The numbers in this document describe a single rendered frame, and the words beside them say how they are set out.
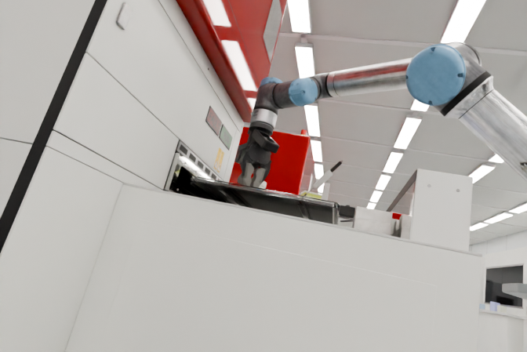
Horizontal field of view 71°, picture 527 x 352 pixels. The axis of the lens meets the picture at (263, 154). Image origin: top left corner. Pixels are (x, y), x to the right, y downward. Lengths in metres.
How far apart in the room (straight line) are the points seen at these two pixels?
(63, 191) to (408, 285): 0.54
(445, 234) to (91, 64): 0.65
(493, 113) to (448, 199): 0.20
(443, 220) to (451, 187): 0.06
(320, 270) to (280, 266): 0.06
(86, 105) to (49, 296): 0.30
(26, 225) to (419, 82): 0.73
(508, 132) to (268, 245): 0.50
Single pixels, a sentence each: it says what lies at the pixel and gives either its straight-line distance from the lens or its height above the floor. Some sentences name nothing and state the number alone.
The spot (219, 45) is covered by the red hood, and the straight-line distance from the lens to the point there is 0.97.
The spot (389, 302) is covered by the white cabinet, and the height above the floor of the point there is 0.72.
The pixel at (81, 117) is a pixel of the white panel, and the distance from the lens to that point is 0.64.
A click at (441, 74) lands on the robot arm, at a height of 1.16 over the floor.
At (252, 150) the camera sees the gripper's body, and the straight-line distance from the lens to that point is 1.03.
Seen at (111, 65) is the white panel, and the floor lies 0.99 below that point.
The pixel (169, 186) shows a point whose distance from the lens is 0.89.
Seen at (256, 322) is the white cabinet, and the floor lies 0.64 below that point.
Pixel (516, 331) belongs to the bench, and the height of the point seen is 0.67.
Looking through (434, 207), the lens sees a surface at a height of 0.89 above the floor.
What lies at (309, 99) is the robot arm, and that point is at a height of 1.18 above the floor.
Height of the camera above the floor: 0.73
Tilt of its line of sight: 17 degrees up
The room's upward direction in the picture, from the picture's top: 13 degrees clockwise
